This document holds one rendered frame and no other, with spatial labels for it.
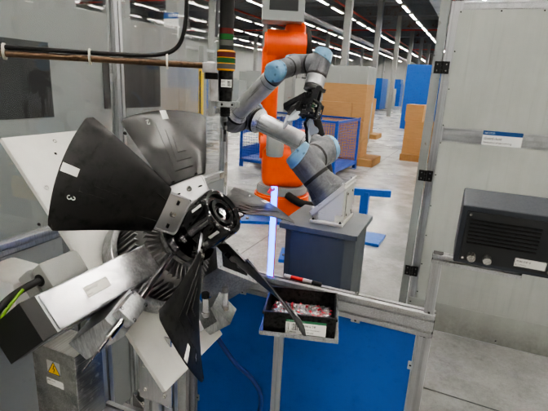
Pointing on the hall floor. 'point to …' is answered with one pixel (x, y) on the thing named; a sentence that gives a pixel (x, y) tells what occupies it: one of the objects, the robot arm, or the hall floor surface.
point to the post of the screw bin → (276, 373)
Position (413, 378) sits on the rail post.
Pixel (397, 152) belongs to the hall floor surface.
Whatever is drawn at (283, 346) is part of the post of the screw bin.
